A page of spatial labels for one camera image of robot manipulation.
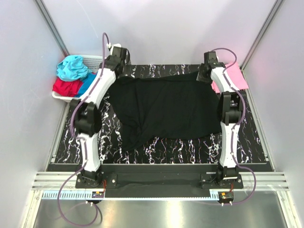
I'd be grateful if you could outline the black t shirt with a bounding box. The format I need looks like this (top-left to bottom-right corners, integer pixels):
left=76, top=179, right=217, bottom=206
left=108, top=72, right=221, bottom=151

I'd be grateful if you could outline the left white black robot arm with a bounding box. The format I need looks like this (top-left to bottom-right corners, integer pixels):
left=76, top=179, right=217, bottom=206
left=70, top=44, right=130, bottom=188

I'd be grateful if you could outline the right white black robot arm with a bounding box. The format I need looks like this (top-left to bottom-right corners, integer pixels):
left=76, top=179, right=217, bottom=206
left=197, top=48, right=245, bottom=190

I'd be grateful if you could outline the folded pink t shirt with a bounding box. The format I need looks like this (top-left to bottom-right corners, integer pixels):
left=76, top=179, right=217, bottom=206
left=226, top=62, right=248, bottom=90

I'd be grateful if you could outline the white plastic basket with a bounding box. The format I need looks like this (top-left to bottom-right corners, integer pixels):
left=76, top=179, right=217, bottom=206
left=51, top=55, right=103, bottom=103

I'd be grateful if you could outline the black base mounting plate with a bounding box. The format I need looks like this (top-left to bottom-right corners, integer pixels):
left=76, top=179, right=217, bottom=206
left=76, top=164, right=244, bottom=199

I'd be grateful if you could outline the right orange connector box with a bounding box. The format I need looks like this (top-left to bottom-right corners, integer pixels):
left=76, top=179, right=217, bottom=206
left=219, top=191, right=234, bottom=204

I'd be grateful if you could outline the orange connector box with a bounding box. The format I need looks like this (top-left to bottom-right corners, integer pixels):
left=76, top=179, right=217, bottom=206
left=219, top=191, right=234, bottom=204
left=92, top=191, right=105, bottom=198

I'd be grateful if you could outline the light blue t shirt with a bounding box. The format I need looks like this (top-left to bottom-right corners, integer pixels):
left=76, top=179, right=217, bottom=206
left=56, top=55, right=92, bottom=82

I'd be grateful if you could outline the red t shirt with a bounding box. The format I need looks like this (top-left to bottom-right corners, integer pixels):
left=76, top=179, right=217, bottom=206
left=52, top=77, right=83, bottom=97

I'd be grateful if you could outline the left orange connector box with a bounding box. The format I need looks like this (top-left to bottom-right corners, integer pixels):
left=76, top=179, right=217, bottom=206
left=92, top=191, right=105, bottom=198

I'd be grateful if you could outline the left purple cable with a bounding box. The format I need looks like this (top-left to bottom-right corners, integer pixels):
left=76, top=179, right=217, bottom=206
left=57, top=32, right=113, bottom=225

